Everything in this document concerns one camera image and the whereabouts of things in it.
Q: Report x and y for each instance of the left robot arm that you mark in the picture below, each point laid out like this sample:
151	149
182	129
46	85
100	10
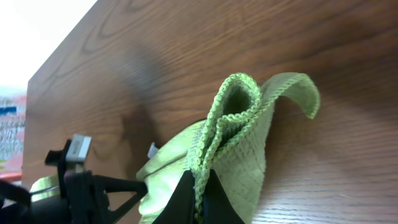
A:
23	210

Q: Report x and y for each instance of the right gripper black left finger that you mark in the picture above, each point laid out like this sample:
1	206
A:
180	208

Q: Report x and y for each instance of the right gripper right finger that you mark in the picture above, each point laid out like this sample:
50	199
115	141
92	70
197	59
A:
216	206

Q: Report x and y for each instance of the green microfibre cloth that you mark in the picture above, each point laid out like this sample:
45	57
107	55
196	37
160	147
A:
230	141

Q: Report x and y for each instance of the folded green cloth on stack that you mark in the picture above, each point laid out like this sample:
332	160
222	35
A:
45	187

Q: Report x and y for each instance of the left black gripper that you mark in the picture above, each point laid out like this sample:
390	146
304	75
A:
87	195

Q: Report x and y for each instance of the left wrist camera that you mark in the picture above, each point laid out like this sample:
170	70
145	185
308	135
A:
78	149

